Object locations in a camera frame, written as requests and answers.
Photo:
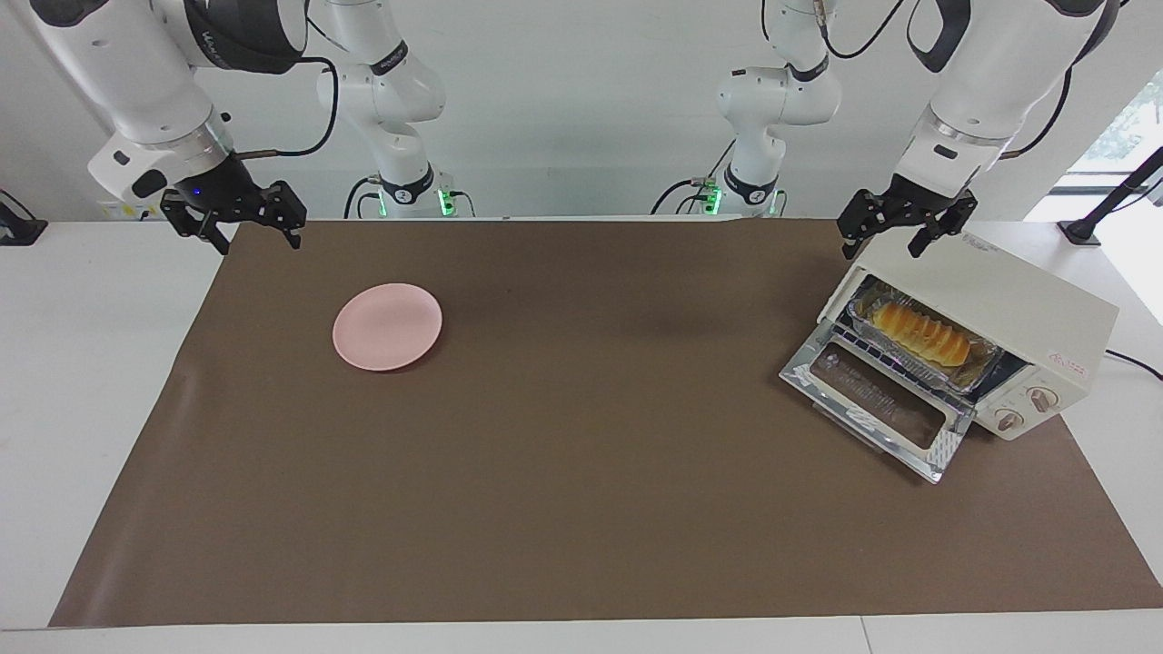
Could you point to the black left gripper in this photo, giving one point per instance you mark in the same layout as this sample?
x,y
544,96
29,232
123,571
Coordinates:
x,y
909,202

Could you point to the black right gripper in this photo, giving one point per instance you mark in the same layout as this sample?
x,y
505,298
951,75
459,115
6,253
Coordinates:
x,y
227,195

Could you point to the golden bread loaf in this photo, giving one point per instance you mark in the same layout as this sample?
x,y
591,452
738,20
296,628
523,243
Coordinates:
x,y
918,332

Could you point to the aluminium foil tray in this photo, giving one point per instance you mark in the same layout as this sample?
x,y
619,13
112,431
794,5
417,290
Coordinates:
x,y
977,363

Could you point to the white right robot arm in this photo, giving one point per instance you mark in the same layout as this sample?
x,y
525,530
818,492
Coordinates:
x,y
136,73

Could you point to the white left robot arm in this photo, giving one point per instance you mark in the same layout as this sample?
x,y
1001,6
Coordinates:
x,y
990,82

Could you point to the cream toaster oven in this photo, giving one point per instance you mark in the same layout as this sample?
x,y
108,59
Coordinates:
x,y
1018,300

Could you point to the glass oven door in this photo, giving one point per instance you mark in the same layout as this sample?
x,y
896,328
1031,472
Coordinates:
x,y
886,411

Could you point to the cream oven knob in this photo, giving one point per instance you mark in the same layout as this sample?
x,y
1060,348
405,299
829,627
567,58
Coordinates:
x,y
1010,421
1043,398

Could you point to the pink round plate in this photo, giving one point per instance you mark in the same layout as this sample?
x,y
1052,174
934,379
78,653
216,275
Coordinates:
x,y
387,327

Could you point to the black table clamp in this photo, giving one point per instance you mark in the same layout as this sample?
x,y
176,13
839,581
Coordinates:
x,y
20,229

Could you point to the brown table mat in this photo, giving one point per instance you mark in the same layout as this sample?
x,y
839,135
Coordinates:
x,y
581,472

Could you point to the black camera stand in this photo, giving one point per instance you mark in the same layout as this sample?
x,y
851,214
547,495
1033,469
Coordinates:
x,y
1113,200

